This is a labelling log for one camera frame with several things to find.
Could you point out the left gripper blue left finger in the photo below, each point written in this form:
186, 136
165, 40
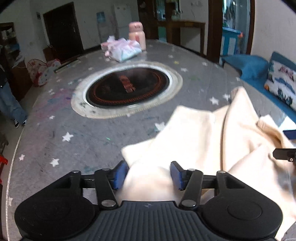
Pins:
119, 174

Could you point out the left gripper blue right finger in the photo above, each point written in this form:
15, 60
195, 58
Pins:
178, 176

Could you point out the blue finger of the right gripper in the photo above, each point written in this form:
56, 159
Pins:
290, 134
285, 154

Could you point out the cream sweatshirt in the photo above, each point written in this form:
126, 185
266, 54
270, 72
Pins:
233, 139

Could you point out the pink cartoon folding item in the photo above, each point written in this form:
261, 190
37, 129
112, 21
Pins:
40, 72

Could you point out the butterfly print pillow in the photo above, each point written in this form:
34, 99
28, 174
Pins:
281, 82

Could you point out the grey star tablecloth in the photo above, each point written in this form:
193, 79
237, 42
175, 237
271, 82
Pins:
57, 140

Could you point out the blue sofa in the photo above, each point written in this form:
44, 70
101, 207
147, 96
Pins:
254, 70

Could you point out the round black induction cooktop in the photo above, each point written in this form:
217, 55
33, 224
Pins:
125, 89

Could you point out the blue white cabinet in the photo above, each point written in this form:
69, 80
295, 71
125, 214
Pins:
230, 42

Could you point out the red plastic stool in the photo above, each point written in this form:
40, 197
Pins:
3, 167

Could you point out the black flat bar on table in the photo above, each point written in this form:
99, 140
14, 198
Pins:
67, 65

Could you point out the pink tissue pack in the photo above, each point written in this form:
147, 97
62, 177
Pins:
120, 50

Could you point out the person in jeans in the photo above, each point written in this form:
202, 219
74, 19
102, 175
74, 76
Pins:
10, 107

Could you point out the pink thermos bottle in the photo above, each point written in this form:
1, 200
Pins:
136, 32

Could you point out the water dispenser with blue bottle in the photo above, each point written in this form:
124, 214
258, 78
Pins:
102, 26

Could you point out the dark wooden side table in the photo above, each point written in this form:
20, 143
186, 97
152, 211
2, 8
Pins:
182, 31

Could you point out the dark wooden door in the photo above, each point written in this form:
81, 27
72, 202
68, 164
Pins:
63, 32

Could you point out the white refrigerator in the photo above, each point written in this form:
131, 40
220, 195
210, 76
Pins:
123, 17

